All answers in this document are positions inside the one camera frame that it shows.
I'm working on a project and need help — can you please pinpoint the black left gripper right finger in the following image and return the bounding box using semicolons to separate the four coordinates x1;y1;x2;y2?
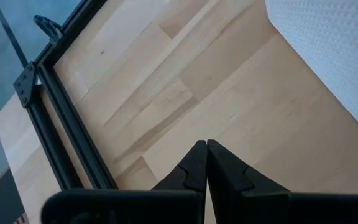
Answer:
208;139;291;224

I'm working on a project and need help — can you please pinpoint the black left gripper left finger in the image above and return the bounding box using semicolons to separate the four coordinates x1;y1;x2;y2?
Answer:
151;139;208;192

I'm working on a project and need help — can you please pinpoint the white woven plastic basket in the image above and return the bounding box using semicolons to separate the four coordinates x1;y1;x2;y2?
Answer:
265;0;358;144

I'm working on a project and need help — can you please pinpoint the black clamp hook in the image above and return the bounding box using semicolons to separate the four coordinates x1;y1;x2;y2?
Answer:
32;14;64;43

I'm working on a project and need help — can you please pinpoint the black aluminium table frame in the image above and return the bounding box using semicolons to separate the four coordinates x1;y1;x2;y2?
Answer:
12;0;119;190

